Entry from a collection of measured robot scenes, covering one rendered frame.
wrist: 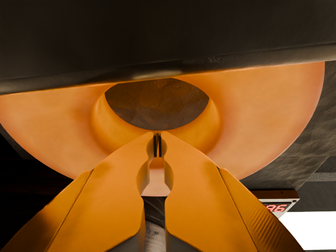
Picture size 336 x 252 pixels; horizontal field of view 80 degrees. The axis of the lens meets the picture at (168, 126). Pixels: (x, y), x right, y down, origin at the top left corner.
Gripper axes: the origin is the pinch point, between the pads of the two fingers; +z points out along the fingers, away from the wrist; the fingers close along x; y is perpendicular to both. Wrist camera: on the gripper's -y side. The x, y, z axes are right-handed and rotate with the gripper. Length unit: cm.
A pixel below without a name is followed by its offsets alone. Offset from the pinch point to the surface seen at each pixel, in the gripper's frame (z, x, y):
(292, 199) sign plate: 17.3, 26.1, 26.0
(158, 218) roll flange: 8.6, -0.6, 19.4
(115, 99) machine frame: 6.2, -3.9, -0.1
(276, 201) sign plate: 17.6, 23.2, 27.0
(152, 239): 6.4, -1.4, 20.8
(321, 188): 522, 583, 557
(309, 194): 501, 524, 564
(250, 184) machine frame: 18.6, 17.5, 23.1
